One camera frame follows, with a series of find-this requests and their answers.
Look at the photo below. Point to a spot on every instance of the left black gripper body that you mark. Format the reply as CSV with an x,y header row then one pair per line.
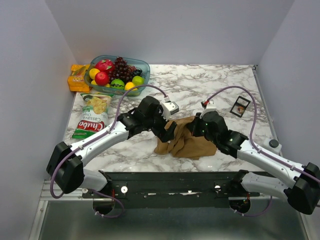
x,y
157,123

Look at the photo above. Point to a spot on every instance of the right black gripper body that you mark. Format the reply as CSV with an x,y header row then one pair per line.
x,y
198,129

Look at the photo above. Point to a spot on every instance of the brown clothing garment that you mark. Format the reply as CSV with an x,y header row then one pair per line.
x,y
184,145

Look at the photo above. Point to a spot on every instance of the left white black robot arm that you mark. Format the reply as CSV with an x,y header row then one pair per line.
x,y
67,162

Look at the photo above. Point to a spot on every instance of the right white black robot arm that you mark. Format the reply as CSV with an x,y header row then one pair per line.
x,y
292,181

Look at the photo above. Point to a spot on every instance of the orange brooch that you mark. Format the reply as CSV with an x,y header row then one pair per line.
x,y
240,109

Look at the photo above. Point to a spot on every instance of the black brooch display box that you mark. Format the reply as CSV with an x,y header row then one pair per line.
x,y
240,102

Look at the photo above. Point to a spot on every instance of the yellow lemon front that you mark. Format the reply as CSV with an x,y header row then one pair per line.
x,y
130,85

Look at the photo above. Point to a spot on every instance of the yellow lemon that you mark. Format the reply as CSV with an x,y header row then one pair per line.
x,y
130,85
93,72

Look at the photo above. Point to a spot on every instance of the green lime right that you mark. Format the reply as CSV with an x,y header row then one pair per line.
x,y
138,80

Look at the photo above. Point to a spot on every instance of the purple grape bunch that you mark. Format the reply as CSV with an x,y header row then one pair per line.
x,y
124,71

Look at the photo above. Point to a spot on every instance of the clear teal fruit bowl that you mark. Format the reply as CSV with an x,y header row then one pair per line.
x,y
107,89

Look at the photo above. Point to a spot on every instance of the green cassava chips bag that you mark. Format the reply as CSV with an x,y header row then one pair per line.
x,y
94,114

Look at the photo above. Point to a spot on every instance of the red apple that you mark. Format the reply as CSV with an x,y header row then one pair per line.
x,y
102,78

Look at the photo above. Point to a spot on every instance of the white bottle black cap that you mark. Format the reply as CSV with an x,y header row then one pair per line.
x,y
272,145

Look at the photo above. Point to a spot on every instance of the red dragon fruit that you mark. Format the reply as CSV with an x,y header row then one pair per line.
x,y
105,65

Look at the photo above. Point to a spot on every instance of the yellow lemon left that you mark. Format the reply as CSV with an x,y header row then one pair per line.
x,y
93,72

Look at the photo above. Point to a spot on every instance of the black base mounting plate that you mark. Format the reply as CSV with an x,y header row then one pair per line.
x,y
167,190

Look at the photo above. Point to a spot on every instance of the orange snack packet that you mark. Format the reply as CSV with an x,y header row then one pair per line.
x,y
76,80

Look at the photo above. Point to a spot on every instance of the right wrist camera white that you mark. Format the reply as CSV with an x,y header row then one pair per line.
x,y
208,106

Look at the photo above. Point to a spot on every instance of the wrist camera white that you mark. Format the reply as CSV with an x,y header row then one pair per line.
x,y
168,109
208,106

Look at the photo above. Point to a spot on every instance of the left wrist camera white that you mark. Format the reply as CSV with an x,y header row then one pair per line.
x,y
168,109

